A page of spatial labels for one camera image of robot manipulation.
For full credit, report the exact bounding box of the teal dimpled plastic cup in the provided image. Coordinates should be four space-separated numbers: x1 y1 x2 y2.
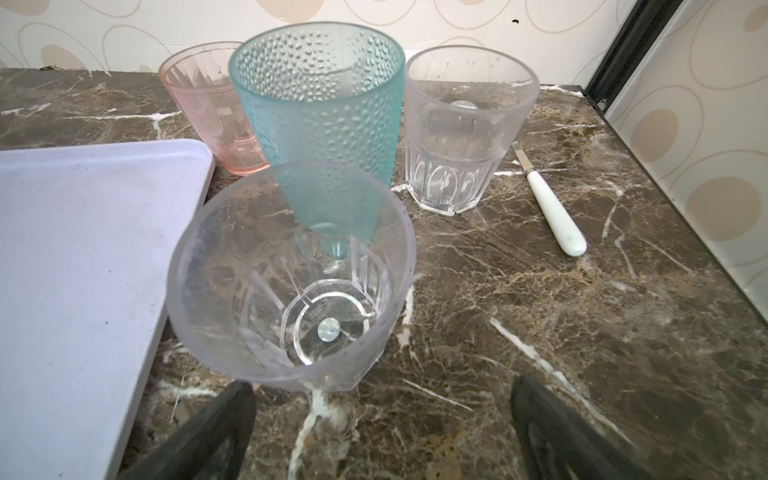
227 22 407 260

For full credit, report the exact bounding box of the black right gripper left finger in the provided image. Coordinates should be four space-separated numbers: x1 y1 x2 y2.
118 381 256 479

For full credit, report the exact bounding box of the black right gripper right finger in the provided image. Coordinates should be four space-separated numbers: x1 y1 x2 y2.
510 375 653 479

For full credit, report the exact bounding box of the lavender plastic tray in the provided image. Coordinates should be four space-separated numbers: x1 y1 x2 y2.
1 139 214 479

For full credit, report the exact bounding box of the pink ribbed plastic cup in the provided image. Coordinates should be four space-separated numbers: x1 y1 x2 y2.
158 41 268 176

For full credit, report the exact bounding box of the white handled knife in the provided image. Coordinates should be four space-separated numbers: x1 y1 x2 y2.
512 141 588 257

